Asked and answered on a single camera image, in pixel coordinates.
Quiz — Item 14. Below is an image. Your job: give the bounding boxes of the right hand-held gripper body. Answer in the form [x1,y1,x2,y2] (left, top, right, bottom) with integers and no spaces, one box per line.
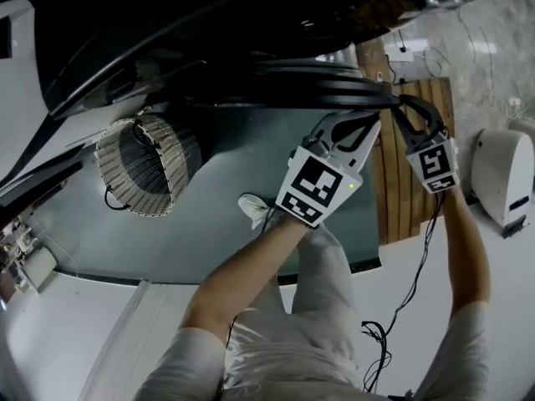
[405,129,460,195]

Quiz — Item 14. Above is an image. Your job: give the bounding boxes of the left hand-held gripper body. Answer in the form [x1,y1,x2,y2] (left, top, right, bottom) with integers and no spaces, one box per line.
[274,135,364,228]

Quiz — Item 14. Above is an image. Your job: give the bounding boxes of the person's left forearm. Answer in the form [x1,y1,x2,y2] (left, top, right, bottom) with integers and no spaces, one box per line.
[177,215,323,342]

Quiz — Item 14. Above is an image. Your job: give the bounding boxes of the person's right forearm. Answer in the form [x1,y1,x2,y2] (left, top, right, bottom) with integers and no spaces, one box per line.
[441,185,492,321]

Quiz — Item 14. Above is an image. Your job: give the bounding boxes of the white room door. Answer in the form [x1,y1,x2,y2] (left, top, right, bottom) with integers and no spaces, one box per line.
[0,272,176,401]

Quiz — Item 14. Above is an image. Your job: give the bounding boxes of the wooden slat board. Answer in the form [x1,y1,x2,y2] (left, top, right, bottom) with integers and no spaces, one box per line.
[353,0,456,246]

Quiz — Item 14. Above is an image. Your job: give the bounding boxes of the white rounded appliance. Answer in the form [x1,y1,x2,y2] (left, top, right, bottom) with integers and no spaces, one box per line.
[474,126,535,238]

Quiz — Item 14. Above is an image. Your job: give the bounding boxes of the person's left white shoe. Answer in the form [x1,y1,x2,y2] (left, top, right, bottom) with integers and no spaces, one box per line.
[237,193,273,230]

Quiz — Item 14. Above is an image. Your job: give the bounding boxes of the white power strip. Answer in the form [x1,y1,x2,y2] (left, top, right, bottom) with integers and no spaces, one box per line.
[384,42,425,63]

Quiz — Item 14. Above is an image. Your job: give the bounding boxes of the person's white trousers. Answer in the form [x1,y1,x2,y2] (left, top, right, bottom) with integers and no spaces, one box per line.
[250,206,360,350]

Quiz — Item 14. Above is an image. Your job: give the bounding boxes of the slatted white laundry basket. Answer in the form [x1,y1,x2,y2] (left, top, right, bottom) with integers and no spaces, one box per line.
[94,114,201,219]

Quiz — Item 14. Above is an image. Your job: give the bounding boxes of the person's white shirt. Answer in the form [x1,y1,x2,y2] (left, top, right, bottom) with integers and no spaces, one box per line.
[137,301,490,401]

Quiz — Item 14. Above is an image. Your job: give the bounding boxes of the dark bench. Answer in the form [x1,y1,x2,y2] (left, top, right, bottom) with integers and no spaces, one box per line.
[0,142,97,221]

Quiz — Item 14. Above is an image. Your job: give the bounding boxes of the white panel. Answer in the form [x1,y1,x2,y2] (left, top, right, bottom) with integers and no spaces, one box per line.
[0,0,35,60]

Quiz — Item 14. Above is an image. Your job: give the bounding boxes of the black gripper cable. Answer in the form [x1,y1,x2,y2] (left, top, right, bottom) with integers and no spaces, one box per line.
[359,190,446,394]

